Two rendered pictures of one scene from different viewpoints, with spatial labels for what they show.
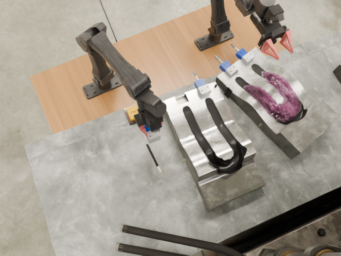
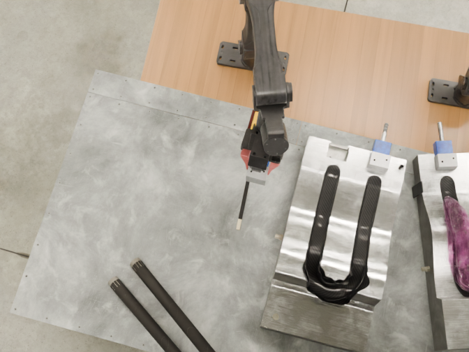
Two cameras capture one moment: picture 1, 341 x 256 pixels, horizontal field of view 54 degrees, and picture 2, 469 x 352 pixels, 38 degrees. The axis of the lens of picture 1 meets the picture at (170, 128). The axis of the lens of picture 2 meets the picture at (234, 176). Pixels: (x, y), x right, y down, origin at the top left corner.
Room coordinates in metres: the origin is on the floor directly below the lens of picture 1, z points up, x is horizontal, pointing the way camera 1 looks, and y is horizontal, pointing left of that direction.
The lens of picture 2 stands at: (0.06, -0.22, 2.55)
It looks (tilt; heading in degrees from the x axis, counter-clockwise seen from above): 74 degrees down; 43
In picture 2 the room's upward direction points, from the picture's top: 1 degrees clockwise
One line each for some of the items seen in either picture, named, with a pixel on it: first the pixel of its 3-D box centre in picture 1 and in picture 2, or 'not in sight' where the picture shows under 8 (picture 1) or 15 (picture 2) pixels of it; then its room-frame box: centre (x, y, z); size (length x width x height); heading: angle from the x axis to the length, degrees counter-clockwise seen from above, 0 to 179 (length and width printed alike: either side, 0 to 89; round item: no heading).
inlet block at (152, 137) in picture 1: (148, 125); (262, 156); (0.48, 0.09, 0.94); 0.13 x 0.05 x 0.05; 29
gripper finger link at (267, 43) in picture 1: (274, 48); not in sight; (0.74, -0.35, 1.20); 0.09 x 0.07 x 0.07; 33
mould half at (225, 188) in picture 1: (212, 141); (335, 241); (0.47, -0.19, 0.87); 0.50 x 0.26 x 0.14; 29
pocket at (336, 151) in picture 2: (181, 100); (336, 153); (0.64, -0.03, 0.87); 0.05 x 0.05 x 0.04; 29
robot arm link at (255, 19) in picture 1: (260, 17); not in sight; (0.86, -0.29, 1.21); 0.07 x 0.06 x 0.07; 33
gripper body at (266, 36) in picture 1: (268, 30); not in sight; (0.81, -0.32, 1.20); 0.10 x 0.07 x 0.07; 123
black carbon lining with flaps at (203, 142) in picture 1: (214, 134); (343, 232); (0.48, -0.19, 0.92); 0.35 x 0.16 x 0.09; 29
